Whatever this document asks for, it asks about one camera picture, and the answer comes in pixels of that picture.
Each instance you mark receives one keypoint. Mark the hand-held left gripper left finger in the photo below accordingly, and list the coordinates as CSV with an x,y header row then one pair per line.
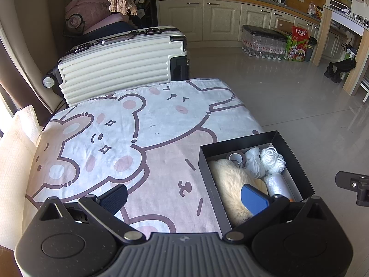
x,y
115,197

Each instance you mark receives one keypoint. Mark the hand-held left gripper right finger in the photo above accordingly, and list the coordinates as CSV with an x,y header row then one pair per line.
x,y
253,200

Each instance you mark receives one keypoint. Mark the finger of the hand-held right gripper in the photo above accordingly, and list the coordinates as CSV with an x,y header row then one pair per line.
x,y
347,180

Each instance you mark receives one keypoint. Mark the cream plush toy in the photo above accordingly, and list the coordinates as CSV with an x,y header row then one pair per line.
x,y
230,184

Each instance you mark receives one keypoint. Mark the plastic film roll orange tape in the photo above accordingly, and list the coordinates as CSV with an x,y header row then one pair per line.
x,y
278,186

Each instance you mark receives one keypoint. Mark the white mesh bag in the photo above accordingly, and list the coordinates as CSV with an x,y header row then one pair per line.
x,y
255,161

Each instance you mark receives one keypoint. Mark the brown bandage roll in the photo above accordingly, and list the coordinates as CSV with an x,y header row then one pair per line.
x,y
237,158

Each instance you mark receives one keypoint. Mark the white yarn ball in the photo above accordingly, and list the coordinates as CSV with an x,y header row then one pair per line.
x,y
272,158

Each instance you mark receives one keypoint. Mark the black cardboard box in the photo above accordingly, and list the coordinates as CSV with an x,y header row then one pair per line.
x,y
210,179

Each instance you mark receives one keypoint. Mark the bear printed bed sheet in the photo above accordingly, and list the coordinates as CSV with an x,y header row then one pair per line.
x,y
161,127

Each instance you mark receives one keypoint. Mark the cream honeycomb paper sheet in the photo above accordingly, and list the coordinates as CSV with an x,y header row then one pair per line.
x,y
14,173

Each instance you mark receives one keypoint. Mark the light wooden table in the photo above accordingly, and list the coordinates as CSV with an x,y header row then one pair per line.
x,y
354,63

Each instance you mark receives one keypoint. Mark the white ribbed suitcase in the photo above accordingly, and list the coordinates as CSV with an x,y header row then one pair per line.
x,y
115,66

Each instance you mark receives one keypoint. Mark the black waste bin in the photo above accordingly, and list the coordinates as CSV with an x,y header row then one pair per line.
x,y
310,49

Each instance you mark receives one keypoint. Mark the red green carton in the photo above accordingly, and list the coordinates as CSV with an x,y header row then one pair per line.
x,y
297,46

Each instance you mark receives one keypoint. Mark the pack of water bottles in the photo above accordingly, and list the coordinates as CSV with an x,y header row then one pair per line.
x,y
263,44

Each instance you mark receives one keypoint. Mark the brown cardboard box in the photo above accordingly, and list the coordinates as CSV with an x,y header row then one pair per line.
x,y
282,26

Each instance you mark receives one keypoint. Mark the cream kitchen cabinets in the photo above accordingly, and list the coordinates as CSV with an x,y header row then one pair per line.
x,y
219,17

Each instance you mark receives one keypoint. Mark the pink bag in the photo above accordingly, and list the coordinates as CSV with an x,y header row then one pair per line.
x,y
92,8

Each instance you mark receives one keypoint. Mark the black metal shelf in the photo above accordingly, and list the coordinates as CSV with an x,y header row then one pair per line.
x,y
142,3

